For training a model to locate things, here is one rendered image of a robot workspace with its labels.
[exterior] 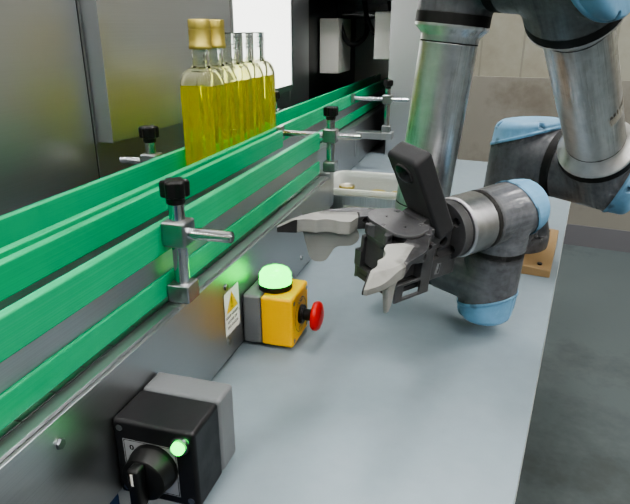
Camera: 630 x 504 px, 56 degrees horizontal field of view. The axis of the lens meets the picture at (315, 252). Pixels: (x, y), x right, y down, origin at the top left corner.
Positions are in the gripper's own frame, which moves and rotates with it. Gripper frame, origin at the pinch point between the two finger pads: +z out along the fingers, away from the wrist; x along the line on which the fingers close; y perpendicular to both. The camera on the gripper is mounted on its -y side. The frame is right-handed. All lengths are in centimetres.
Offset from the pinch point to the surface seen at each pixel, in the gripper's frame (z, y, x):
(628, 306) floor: -213, 109, 51
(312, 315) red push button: -7.3, 15.8, 9.3
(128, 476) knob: 22.5, 11.5, -6.8
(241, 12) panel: -39, -11, 85
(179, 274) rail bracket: 10.9, 3.8, 8.6
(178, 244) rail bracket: 10.9, 0.2, 8.4
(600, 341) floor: -174, 106, 41
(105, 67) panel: 3, -8, 51
